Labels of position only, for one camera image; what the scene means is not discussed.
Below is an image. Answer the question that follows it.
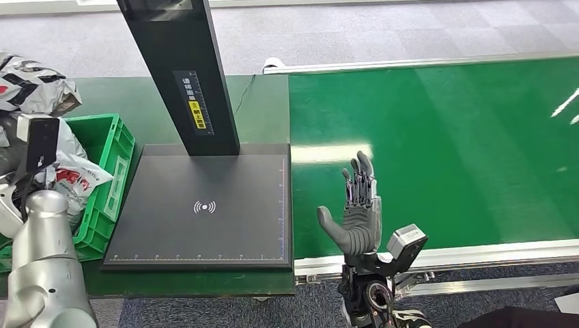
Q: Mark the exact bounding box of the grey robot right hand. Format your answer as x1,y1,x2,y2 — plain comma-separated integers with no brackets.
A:
316,150,384,257

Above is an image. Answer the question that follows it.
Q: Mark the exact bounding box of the grey poly mailer package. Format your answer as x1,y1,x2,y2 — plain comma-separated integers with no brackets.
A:
0,51,83,120

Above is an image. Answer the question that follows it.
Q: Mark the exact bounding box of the green conveyor belt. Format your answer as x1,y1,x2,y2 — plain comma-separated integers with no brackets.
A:
288,56,579,260

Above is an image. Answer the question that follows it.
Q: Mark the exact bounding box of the black inbound scanner machine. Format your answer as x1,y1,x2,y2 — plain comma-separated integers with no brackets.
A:
100,0,294,273

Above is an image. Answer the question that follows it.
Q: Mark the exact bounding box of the grey red-print mailer package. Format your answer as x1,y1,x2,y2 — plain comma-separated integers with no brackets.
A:
33,151,115,228

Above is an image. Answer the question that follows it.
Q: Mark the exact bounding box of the small grey mailer package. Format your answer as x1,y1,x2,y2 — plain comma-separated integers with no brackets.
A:
54,118,89,160

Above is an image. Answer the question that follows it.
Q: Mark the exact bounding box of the black robot body cover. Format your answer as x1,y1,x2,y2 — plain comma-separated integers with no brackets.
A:
457,305,579,328

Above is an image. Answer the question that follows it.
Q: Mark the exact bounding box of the green plastic crate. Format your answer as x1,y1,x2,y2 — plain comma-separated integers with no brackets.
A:
0,113,136,273

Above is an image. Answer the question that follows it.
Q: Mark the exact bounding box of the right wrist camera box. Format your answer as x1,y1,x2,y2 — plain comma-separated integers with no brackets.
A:
386,223,429,273

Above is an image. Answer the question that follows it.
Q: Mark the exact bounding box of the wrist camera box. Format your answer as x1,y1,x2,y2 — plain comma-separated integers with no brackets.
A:
16,113,61,174
386,223,429,273

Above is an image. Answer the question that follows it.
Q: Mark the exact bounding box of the aluminium conveyor frame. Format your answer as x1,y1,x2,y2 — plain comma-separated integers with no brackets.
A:
263,51,579,301

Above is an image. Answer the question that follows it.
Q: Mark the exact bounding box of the thin black cable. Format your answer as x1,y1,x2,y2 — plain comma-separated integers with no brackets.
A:
233,74,257,118

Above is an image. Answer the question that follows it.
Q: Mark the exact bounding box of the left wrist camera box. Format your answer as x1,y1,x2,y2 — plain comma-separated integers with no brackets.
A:
16,113,61,174

